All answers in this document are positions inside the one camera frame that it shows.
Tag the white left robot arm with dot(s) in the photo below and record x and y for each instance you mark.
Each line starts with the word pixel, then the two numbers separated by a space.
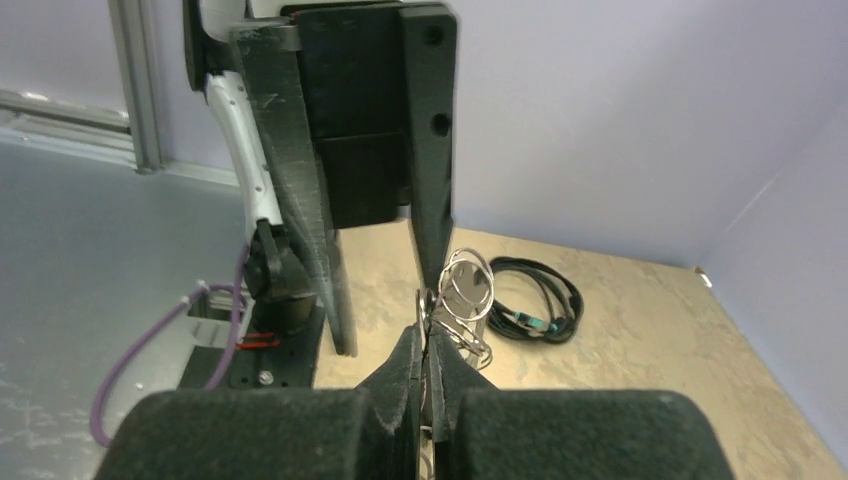
pixel 273 270

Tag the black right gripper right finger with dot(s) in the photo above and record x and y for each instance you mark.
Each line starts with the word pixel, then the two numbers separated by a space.
pixel 483 432

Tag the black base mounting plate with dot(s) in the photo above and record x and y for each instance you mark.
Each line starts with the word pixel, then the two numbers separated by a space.
pixel 260 360

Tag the grey key holder plate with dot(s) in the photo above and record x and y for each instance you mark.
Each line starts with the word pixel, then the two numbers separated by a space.
pixel 459 305

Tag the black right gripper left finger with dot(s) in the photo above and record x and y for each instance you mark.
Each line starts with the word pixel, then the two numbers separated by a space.
pixel 368 432

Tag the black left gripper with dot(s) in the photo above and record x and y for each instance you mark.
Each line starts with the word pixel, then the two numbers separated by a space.
pixel 354 94

